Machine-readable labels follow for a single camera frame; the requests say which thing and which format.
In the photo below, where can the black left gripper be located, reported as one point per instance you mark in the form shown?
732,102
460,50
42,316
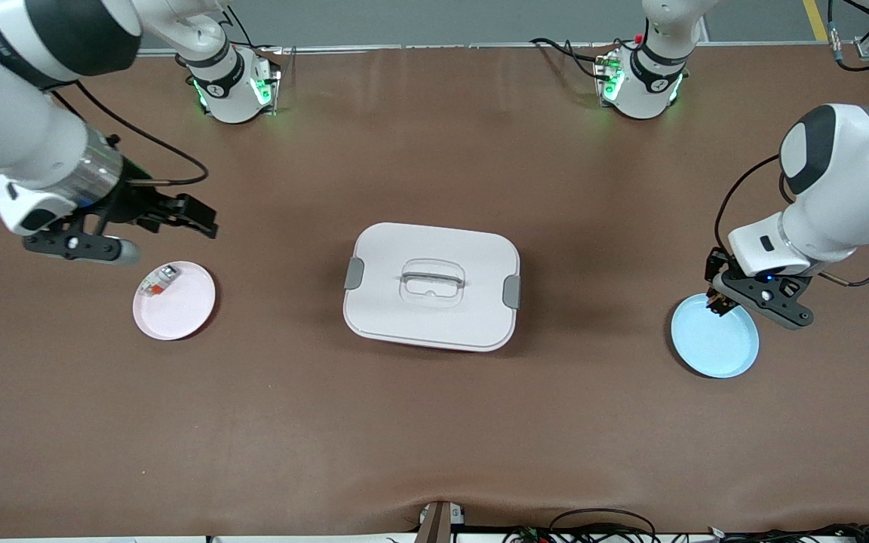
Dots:
715,265

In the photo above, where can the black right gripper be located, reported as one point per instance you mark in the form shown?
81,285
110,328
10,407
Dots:
135,202

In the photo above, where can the orange and black switch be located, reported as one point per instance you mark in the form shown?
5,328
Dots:
720,303

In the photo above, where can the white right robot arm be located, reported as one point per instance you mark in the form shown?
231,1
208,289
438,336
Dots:
12,128

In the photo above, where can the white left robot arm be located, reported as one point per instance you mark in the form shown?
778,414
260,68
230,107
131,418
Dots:
834,204

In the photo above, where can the white lidded storage box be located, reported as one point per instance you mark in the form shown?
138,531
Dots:
434,324

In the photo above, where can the light blue round plate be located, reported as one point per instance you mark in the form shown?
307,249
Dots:
713,351

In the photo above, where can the pink round plate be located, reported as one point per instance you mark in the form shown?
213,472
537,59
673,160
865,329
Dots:
174,320

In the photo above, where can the brown table cover mat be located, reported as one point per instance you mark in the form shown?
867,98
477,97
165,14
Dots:
434,430

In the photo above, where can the white switch with orange end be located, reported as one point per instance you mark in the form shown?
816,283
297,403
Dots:
157,283

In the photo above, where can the metal table edge rail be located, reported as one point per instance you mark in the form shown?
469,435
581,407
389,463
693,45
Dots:
404,47

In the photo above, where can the table edge clamp bracket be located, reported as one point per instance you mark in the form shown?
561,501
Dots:
440,522

